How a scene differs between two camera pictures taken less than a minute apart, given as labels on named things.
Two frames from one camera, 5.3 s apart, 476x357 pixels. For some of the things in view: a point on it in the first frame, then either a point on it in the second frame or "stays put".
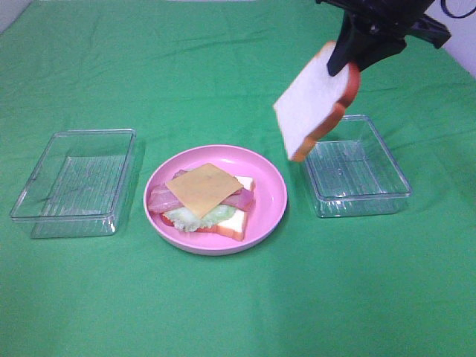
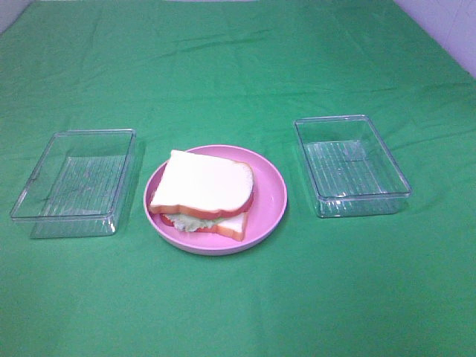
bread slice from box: x=233 y=226 stays put
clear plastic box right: x=351 y=172 stays put
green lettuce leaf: x=186 y=220 stays put
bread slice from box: x=314 y=102 to x=207 y=187
